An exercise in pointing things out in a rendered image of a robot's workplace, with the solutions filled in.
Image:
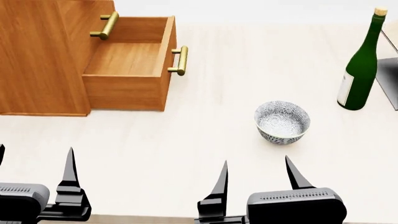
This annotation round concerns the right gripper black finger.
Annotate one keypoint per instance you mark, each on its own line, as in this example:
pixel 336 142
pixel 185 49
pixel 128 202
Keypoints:
pixel 298 179
pixel 217 200

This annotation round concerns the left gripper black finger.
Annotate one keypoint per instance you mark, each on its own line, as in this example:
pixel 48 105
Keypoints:
pixel 70 184
pixel 1 154

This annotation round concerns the wooden cabinet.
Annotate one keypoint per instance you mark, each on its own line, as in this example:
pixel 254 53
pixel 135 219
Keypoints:
pixel 37 58

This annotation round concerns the open wooden drawer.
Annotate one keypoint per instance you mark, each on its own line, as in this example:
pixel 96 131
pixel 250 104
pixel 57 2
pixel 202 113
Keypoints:
pixel 124 93

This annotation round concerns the blue patterned ceramic bowl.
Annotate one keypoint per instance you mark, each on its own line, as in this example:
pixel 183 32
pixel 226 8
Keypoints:
pixel 281 126

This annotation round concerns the green corked wine bottle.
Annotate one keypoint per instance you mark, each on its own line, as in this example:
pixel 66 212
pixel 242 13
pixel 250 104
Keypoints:
pixel 359 77

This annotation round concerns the grey laptop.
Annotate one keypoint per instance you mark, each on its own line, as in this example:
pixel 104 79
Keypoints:
pixel 388 77

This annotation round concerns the right gripper grey camera box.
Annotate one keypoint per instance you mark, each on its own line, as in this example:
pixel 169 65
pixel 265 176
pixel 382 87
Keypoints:
pixel 295 207

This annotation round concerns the gripper grey camera box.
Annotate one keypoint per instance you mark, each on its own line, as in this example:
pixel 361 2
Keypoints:
pixel 18 200
pixel 295 207

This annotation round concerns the left gripper grey camera box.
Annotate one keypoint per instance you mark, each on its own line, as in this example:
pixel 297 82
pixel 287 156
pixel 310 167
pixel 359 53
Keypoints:
pixel 18 200

